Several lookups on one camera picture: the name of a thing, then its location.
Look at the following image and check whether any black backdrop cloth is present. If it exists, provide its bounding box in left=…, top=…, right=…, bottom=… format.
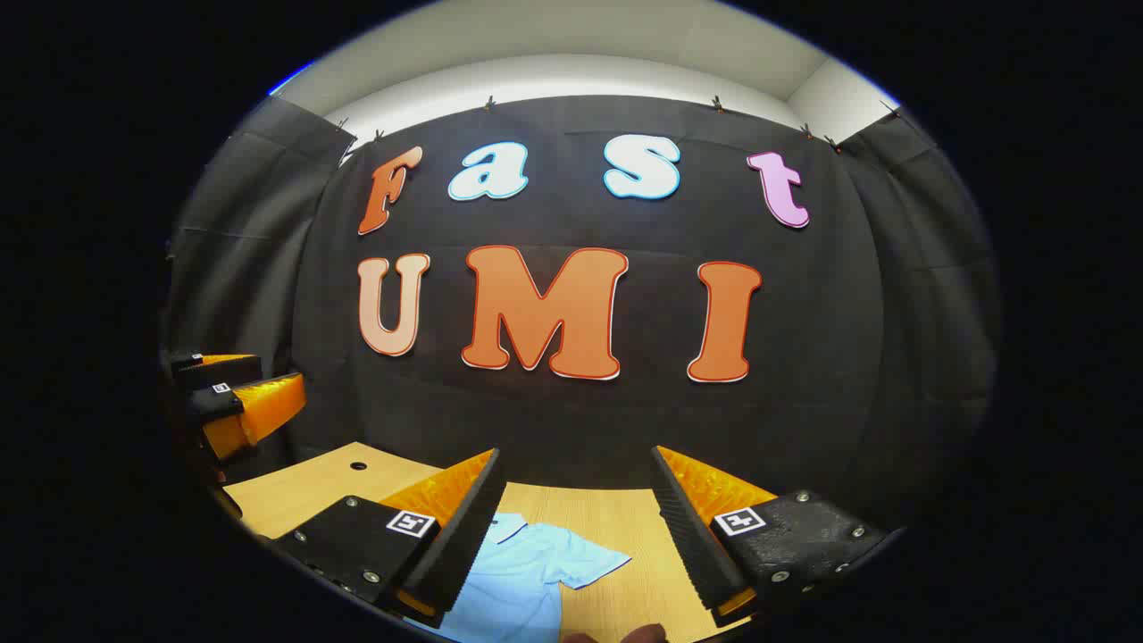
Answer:
left=161, top=94, right=1001, bottom=537

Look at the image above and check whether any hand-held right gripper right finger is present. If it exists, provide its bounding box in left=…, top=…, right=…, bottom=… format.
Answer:
left=650, top=445, right=891, bottom=628

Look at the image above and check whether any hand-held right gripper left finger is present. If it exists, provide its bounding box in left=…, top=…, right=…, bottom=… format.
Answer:
left=272, top=447, right=508, bottom=626

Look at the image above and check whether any light blue T-shirt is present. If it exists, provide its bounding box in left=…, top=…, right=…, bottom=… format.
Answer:
left=420, top=512, right=633, bottom=643

